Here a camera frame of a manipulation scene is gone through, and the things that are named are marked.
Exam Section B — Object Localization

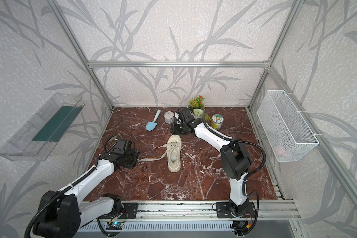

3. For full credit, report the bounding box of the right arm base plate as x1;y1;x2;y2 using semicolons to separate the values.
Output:
215;201;257;219

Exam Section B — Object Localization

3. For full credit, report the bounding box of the small silver tin can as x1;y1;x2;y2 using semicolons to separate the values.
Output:
164;111;175;124

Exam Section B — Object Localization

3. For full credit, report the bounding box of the light blue plastic trowel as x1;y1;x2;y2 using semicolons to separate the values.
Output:
145;109;161;131

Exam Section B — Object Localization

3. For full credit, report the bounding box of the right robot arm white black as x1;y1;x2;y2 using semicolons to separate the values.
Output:
172;108;251;211

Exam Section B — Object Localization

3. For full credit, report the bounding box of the aluminium frame crossbar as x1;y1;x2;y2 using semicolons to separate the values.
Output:
87;61;268;68

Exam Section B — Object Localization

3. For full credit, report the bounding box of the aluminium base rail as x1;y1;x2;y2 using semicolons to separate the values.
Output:
113;200;301;222

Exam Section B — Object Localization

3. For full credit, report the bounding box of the yellow sunflower seed can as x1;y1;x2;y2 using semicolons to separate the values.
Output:
211;114;224;131

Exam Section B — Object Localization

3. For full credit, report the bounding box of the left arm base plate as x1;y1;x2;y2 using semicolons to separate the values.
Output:
106;202;138;219

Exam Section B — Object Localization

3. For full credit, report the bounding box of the cream white sneaker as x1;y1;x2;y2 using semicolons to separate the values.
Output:
167;135;182;173

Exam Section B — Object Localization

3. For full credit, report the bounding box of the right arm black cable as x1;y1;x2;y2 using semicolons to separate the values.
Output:
193;107;267;197

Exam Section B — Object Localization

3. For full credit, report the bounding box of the white wire mesh basket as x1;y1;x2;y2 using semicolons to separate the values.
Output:
257;90;319;162

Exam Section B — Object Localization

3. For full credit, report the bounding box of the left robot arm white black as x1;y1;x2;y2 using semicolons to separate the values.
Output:
24;135;139;238

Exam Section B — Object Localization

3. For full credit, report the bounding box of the white pot with flowers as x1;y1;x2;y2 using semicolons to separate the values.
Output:
188;95;205;119

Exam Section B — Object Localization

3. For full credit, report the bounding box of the left green circuit board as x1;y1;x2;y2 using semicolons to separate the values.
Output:
105;222;125;231

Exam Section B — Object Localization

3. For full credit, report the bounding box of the clear plastic wall shelf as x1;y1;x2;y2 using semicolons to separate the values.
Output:
0;93;85;162

